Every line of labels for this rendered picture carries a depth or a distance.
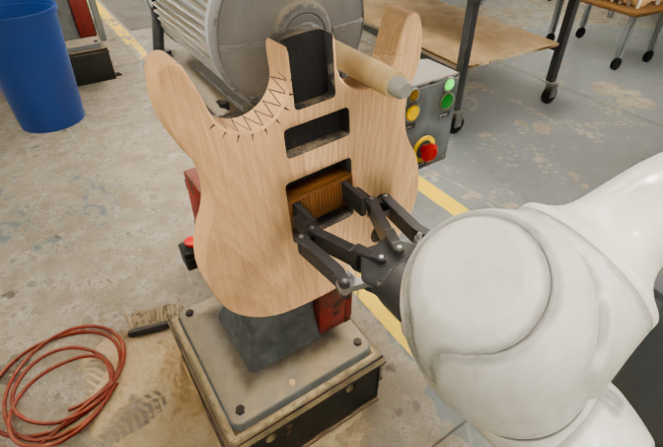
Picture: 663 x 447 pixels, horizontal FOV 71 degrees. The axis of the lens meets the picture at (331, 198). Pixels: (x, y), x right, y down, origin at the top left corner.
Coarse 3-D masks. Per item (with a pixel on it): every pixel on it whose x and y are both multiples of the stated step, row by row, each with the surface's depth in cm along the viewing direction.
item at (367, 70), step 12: (336, 48) 59; (348, 48) 59; (336, 60) 59; (348, 60) 57; (360, 60) 56; (372, 60) 55; (348, 72) 58; (360, 72) 56; (372, 72) 54; (384, 72) 53; (396, 72) 53; (372, 84) 55; (384, 84) 53
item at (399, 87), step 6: (396, 78) 52; (402, 78) 52; (390, 84) 53; (396, 84) 52; (402, 84) 52; (408, 84) 52; (390, 90) 53; (396, 90) 52; (402, 90) 52; (408, 90) 52; (396, 96) 53; (402, 96) 52
